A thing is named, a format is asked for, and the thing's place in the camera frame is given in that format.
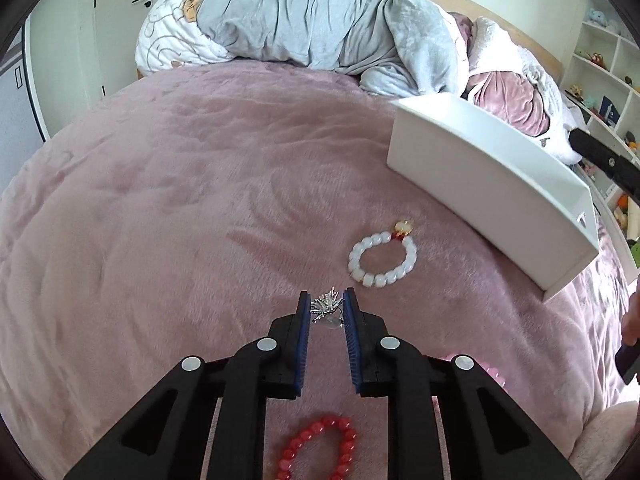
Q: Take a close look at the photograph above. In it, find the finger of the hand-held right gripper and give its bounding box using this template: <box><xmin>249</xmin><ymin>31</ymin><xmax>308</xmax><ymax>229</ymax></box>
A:
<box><xmin>570</xmin><ymin>128</ymin><xmax>640</xmax><ymax>197</ymax></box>

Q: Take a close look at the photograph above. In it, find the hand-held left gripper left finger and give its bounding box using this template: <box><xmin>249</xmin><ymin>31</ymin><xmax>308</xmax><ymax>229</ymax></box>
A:
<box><xmin>65</xmin><ymin>290</ymin><xmax>313</xmax><ymax>480</ymax></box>

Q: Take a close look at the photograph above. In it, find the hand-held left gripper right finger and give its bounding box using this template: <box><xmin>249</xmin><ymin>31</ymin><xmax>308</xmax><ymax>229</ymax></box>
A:
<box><xmin>341</xmin><ymin>287</ymin><xmax>588</xmax><ymax>480</ymax></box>

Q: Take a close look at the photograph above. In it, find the silver flower brooch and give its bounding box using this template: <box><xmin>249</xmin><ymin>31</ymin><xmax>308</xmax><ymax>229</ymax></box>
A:
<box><xmin>310</xmin><ymin>286</ymin><xmax>346</xmax><ymax>331</ymax></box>

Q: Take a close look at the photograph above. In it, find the person's right hand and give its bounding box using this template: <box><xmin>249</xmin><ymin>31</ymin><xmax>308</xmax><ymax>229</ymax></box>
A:
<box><xmin>622</xmin><ymin>291</ymin><xmax>640</xmax><ymax>347</ymax></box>

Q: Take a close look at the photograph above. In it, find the dark blue card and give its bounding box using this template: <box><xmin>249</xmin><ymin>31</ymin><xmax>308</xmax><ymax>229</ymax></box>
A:
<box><xmin>599</xmin><ymin>95</ymin><xmax>622</xmax><ymax>127</ymax></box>

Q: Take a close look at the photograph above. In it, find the cream plush cushion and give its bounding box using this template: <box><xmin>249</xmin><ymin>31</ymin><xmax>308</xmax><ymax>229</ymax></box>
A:
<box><xmin>569</xmin><ymin>399</ymin><xmax>640</xmax><ymax>480</ymax></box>

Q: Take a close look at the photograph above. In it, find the pink velvet pillow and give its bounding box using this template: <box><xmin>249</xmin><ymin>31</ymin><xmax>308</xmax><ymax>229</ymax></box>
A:
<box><xmin>447</xmin><ymin>11</ymin><xmax>552</xmax><ymax>137</ymax></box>

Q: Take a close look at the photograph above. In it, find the white rectangular box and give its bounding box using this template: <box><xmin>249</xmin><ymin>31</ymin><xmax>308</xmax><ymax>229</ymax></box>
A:
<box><xmin>386</xmin><ymin>92</ymin><xmax>600</xmax><ymax>304</ymax></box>

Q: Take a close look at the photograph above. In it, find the pink plush bed blanket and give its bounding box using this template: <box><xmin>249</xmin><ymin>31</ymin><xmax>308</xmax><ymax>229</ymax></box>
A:
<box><xmin>0</xmin><ymin>62</ymin><xmax>637</xmax><ymax>480</ymax></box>

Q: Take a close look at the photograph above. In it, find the grey blanket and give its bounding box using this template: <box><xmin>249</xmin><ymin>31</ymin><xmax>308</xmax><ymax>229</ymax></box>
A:
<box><xmin>197</xmin><ymin>0</ymin><xmax>472</xmax><ymax>99</ymax></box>

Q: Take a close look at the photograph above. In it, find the white patterned pillow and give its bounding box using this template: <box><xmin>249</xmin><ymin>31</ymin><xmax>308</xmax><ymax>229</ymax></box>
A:
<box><xmin>135</xmin><ymin>0</ymin><xmax>237</xmax><ymax>81</ymax></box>

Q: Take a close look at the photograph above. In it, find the white door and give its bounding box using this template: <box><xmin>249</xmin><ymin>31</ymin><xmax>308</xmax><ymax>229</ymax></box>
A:
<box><xmin>94</xmin><ymin>0</ymin><xmax>167</xmax><ymax>97</ymax></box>

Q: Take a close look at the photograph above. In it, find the white bead bracelet gold charm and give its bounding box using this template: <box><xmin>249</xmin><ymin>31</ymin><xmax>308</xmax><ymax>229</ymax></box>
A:
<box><xmin>348</xmin><ymin>220</ymin><xmax>418</xmax><ymax>289</ymax></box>

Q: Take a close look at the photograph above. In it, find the white wall shelf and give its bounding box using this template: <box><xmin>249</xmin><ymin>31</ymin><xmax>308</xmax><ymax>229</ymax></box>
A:
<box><xmin>559</xmin><ymin>0</ymin><xmax>640</xmax><ymax>266</ymax></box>

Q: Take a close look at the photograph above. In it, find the red bead bracelet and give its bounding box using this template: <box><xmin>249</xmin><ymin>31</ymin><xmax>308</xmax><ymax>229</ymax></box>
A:
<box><xmin>275</xmin><ymin>414</ymin><xmax>359</xmax><ymax>480</ymax></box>

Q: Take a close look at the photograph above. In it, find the pink bead bracelet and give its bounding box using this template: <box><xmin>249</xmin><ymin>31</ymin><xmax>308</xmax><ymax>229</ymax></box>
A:
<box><xmin>442</xmin><ymin>352</ymin><xmax>509</xmax><ymax>391</ymax></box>

